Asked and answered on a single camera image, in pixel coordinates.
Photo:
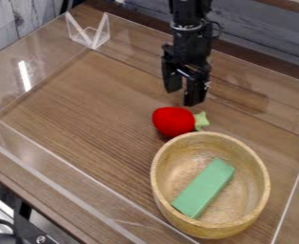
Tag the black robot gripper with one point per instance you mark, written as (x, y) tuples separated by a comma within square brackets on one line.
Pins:
[(192, 30)]

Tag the red plush strawberry toy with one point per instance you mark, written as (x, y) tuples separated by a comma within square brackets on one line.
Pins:
[(175, 121)]

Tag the wooden bowl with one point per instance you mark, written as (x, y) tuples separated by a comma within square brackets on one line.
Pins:
[(236, 207)]

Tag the green rectangular block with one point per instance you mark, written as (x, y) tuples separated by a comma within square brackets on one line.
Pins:
[(204, 188)]

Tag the clear acrylic tray wall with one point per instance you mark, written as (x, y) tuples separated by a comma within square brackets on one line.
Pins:
[(77, 141)]

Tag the clear acrylic corner bracket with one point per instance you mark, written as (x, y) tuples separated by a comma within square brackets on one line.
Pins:
[(89, 37)]

